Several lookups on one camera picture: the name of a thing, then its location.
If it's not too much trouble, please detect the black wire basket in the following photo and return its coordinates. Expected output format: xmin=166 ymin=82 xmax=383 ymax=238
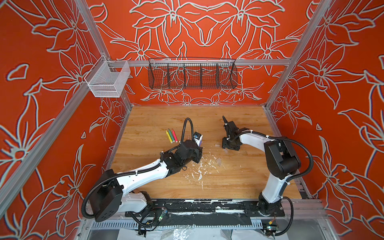
xmin=148 ymin=57 xmax=238 ymax=90

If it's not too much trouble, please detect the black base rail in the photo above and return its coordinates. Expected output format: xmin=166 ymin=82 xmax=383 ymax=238
xmin=134 ymin=199 xmax=286 ymax=228

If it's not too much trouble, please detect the yellow pen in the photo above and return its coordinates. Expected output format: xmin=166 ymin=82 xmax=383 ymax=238
xmin=165 ymin=130 xmax=174 ymax=143

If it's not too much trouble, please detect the white mesh basket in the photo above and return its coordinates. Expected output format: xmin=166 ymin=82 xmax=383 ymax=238
xmin=85 ymin=60 xmax=131 ymax=98

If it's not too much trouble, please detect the pink pen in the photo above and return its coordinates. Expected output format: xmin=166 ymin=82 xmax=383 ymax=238
xmin=171 ymin=129 xmax=178 ymax=143

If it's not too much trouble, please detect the aluminium frame post right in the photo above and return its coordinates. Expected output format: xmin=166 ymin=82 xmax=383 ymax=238
xmin=264 ymin=0 xmax=332 ymax=110

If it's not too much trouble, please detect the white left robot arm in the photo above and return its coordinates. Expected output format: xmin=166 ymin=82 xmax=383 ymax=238
xmin=81 ymin=130 xmax=203 ymax=222

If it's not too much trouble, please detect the green pen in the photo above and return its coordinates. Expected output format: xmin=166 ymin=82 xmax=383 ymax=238
xmin=167 ymin=129 xmax=177 ymax=143

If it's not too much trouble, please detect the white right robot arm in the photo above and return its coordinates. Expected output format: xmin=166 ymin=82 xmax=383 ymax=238
xmin=222 ymin=117 xmax=314 ymax=217

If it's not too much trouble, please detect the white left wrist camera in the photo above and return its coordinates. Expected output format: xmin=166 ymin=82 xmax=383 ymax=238
xmin=193 ymin=132 xmax=203 ymax=147

